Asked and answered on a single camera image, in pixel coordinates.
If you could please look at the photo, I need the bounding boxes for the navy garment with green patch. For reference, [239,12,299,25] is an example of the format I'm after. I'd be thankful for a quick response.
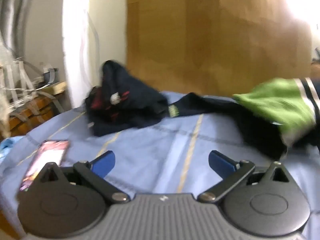
[168,92,288,159]

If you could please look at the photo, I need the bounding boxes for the navy white-striped garment green lining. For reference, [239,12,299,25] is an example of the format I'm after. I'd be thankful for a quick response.
[232,76,320,155]

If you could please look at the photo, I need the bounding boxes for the brown wooden furniture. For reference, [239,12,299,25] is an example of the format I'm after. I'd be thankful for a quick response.
[310,61,320,78]

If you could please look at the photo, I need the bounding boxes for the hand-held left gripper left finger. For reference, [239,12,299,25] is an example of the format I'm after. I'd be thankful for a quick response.
[37,151,131,204]

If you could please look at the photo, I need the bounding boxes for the navy garment with red print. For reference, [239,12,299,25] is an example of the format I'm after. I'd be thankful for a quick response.
[84,60,168,137]

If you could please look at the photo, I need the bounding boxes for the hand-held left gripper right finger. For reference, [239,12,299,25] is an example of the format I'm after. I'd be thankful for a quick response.
[197,151,291,203]

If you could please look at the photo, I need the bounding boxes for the blue checked bed sheet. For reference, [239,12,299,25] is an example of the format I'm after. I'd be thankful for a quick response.
[0,90,320,240]

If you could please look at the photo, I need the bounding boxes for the light blue cloth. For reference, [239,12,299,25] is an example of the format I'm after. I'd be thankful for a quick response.
[0,137,16,158]

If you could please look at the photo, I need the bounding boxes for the smartphone with lit screen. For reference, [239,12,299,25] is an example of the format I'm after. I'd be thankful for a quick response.
[20,140,71,192]

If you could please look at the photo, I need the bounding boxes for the brown wooden headboard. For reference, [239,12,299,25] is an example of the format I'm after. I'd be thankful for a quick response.
[126,0,313,101]

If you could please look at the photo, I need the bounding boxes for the cluttered wooden desk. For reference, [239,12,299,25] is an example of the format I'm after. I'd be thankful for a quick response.
[0,57,67,138]

